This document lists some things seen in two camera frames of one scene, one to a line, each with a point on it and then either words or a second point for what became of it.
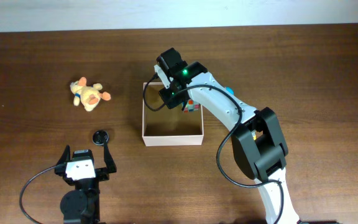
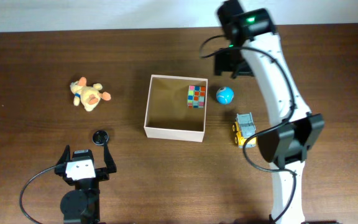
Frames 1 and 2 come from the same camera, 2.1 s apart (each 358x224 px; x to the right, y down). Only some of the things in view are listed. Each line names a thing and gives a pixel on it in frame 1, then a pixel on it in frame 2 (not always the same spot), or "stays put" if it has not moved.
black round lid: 99,137 stays put
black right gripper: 173,101 -> 224,66
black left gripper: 102,172 stays put
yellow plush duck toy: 89,96 stays put
